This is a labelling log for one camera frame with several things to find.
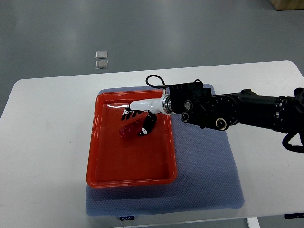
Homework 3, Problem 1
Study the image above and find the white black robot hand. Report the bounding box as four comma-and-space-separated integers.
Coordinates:
121, 94, 171, 137

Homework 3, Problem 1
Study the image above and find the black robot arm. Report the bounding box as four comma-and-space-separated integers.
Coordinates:
169, 80, 304, 133

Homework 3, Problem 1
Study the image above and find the red plastic tray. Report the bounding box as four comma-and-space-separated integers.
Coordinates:
86, 88, 177, 189

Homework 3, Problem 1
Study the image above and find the upper floor metal plate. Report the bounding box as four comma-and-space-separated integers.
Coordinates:
95, 50, 108, 59

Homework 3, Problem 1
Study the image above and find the blue-grey mesh mat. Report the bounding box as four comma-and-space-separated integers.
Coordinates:
86, 87, 244, 217

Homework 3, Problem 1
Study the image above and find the black label tag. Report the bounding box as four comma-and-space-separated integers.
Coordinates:
120, 216, 135, 221

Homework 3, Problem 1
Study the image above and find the white table leg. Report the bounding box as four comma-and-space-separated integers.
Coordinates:
247, 217, 260, 228

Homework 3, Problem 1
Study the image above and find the cardboard box corner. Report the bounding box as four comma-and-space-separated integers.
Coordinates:
270, 0, 304, 11

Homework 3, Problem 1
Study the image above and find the dark blue label right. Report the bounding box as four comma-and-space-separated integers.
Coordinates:
284, 213, 304, 220

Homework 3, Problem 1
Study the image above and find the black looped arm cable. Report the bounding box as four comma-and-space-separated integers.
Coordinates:
145, 74, 167, 95

